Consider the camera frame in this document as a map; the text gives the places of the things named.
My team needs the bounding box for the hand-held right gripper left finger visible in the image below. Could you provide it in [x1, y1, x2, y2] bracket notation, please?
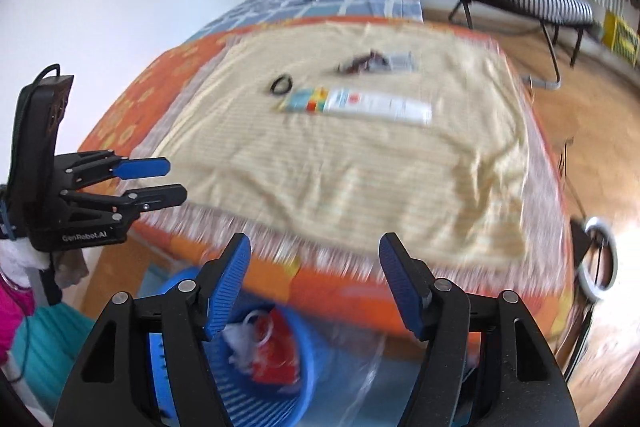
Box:
[52, 233, 251, 427]

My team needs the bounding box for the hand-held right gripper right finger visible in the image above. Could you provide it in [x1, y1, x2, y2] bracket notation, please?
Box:
[378, 233, 578, 427]

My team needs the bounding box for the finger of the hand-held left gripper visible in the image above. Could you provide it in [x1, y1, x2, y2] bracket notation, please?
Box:
[60, 184, 188, 225]
[55, 150, 171, 188]

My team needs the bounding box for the white plastic bag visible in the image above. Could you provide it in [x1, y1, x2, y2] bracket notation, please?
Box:
[222, 309, 276, 373]

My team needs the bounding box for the blue plastic basket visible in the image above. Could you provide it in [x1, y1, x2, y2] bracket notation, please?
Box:
[147, 264, 321, 423]

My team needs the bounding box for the foil wrapper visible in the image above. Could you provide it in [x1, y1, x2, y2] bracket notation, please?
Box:
[337, 49, 418, 75]

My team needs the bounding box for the orange floral blanket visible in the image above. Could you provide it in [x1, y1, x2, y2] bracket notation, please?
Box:
[77, 14, 576, 358]

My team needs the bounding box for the plaid fringed cloth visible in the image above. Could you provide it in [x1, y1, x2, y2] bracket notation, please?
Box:
[125, 22, 571, 280]

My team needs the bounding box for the clear plastic sheet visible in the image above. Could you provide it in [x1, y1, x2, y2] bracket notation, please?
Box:
[320, 327, 431, 427]

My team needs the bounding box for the pink cloth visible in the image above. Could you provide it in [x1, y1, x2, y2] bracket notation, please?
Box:
[0, 277, 37, 358]

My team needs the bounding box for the yellow striped cloth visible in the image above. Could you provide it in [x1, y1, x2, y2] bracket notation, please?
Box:
[150, 19, 531, 268]

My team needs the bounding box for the teal cloth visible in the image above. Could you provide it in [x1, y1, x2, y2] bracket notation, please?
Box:
[10, 302, 97, 413]

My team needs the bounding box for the black cable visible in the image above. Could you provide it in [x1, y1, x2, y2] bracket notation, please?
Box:
[12, 63, 62, 148]

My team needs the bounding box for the black hair tie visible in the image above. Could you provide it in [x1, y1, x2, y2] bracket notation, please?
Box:
[270, 74, 296, 96]

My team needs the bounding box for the white ring light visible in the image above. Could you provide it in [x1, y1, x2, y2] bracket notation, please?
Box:
[575, 216, 618, 293]

